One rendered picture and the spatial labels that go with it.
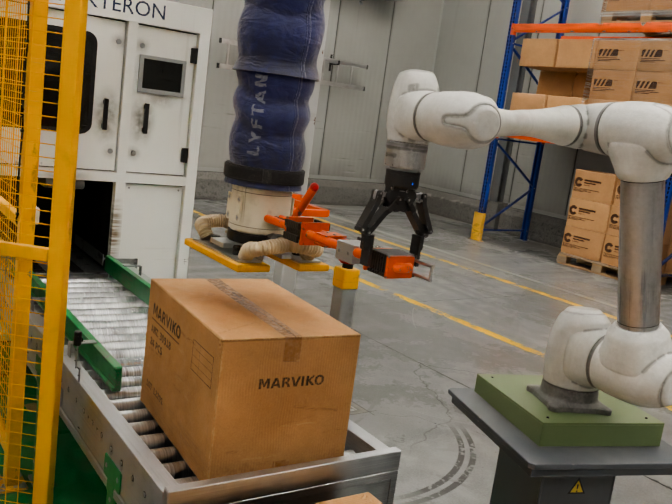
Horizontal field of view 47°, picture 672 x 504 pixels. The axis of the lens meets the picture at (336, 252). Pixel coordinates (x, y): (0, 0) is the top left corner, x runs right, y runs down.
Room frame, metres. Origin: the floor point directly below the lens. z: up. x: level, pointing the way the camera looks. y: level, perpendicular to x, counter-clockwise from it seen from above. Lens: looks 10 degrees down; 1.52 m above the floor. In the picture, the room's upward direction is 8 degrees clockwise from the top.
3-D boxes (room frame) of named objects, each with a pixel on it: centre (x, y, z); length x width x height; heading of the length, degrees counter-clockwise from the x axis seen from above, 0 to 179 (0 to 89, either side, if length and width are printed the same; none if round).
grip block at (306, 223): (1.94, 0.08, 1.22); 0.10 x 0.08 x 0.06; 126
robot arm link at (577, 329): (2.05, -0.71, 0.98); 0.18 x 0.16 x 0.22; 32
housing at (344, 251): (1.77, -0.04, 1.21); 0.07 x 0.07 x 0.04; 36
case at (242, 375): (2.14, 0.23, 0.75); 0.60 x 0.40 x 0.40; 31
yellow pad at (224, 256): (2.09, 0.31, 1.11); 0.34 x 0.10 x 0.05; 36
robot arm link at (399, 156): (1.67, -0.12, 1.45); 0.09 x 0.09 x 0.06
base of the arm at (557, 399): (2.08, -0.70, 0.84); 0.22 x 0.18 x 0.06; 10
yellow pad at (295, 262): (2.20, 0.15, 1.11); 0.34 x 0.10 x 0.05; 36
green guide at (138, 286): (3.26, 0.69, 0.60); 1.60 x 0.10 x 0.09; 35
